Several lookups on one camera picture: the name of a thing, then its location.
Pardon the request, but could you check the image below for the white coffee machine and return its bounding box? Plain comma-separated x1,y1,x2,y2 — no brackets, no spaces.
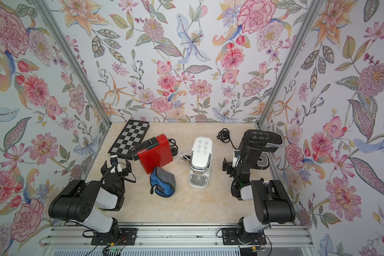
188,137,213,190

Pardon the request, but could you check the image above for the black coffee machine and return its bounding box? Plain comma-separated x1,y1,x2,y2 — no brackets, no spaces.
238,129,283,169

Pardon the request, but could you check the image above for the grey cleaning cloth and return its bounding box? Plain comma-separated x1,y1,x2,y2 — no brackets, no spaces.
150,166,176,198

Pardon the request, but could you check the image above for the red coffee machine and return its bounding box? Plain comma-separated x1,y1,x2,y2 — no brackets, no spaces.
130,134,173,175

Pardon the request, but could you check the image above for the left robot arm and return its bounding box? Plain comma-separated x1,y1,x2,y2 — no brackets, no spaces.
48,161,136,236

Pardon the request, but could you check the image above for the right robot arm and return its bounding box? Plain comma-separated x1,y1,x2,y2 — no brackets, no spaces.
223,159,295,236

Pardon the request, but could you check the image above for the black white chessboard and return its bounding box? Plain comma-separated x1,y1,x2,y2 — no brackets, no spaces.
108,119,150,161

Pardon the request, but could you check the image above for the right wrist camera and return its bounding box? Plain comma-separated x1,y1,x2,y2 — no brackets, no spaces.
232,150,241,168

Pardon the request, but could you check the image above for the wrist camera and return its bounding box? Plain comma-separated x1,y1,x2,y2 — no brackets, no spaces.
232,150,241,168
110,155,123,173

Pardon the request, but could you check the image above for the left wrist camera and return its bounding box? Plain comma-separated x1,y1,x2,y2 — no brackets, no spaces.
110,155,123,173

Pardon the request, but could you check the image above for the black machine power cord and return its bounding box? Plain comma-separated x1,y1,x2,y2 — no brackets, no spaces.
217,128,237,149

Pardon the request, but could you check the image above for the white cable bundle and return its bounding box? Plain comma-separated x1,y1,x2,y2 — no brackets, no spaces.
174,149,193,161

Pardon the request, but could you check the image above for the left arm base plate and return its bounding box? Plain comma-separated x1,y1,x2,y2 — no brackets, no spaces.
91,228,138,246

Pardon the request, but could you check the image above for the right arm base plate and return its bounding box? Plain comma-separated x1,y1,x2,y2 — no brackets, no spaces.
219,228,267,246

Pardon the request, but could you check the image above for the aluminium rail frame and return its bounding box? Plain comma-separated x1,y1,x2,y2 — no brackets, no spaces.
39,223,317,256

